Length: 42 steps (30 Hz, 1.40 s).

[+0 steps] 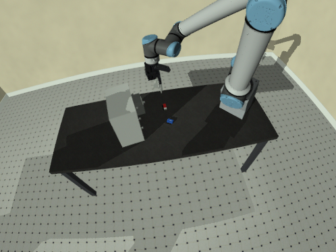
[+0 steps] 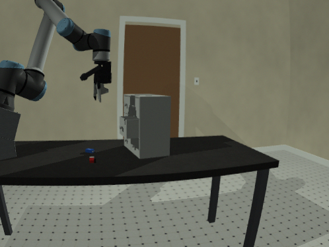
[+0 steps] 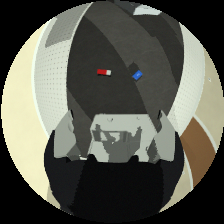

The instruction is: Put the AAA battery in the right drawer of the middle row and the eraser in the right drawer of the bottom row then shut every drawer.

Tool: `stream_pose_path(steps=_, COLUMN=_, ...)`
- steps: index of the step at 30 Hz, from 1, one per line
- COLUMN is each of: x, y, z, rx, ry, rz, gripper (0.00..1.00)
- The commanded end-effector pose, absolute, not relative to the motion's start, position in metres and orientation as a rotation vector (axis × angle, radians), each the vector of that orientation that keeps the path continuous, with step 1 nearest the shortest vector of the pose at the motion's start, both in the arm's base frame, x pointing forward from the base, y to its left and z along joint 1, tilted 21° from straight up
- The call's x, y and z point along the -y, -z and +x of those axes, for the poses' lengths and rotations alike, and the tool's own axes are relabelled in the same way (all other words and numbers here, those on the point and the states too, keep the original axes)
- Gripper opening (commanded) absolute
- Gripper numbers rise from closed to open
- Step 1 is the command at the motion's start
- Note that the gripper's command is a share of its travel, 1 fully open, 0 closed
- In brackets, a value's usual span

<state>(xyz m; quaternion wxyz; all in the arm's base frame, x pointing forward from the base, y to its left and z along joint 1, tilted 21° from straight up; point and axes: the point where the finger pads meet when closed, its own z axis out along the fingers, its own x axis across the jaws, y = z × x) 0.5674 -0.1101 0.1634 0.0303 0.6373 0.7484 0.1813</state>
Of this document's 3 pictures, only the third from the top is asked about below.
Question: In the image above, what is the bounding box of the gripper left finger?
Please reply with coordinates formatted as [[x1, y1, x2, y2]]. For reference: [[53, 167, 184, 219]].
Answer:
[[44, 110, 81, 192]]

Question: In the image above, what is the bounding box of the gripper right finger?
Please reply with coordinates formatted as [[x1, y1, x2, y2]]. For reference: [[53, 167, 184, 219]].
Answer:
[[147, 110, 185, 197]]

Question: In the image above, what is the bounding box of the red and white eraser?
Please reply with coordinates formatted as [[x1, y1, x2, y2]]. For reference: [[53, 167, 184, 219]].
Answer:
[[97, 69, 111, 75]]

